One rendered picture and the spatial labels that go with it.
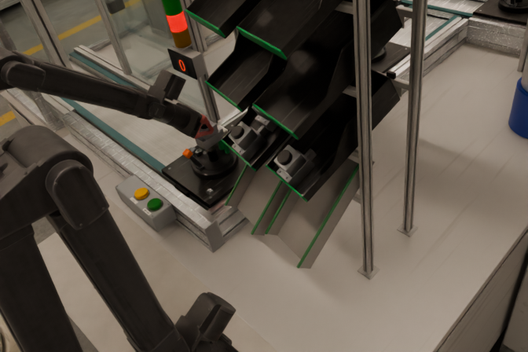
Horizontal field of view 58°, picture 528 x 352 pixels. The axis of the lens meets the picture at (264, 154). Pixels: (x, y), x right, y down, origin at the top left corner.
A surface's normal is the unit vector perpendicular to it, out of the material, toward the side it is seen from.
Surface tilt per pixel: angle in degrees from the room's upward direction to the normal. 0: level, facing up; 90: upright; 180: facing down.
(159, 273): 0
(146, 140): 0
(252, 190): 45
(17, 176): 13
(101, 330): 0
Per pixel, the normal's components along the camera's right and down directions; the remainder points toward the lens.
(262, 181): -0.69, -0.21
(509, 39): -0.71, 0.54
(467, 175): -0.16, -0.75
